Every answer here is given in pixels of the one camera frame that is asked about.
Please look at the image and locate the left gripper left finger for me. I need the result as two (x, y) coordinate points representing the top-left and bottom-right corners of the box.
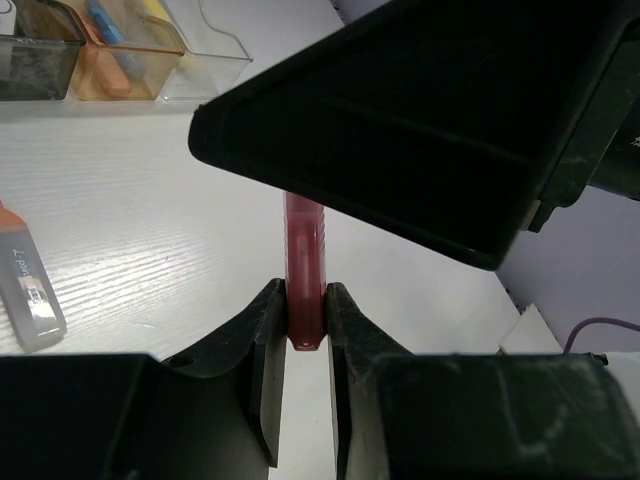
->
(1, 279), (286, 479)

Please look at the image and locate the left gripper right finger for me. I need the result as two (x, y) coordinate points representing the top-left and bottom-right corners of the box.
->
(325, 283), (639, 479)

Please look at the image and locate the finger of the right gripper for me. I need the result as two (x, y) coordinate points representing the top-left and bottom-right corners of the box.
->
(188, 1), (612, 270)

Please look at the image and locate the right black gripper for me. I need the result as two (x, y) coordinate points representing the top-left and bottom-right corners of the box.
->
(522, 1), (639, 232)

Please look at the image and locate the pink utility knife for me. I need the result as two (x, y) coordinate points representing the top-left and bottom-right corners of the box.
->
(284, 192), (327, 351)

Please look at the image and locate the orange highlighter pen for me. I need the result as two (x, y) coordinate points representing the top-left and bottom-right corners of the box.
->
(1, 207), (67, 353)

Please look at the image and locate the orange utility knife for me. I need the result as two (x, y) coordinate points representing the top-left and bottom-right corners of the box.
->
(94, 50), (131, 97)

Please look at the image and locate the blue utility knife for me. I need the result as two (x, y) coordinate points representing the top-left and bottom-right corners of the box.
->
(86, 0), (146, 80)

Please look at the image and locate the clear plastic bin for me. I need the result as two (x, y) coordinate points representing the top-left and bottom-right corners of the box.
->
(145, 1), (253, 102)

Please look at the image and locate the smoky grey plastic bin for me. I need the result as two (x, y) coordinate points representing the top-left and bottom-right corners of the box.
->
(1, 1), (86, 102)

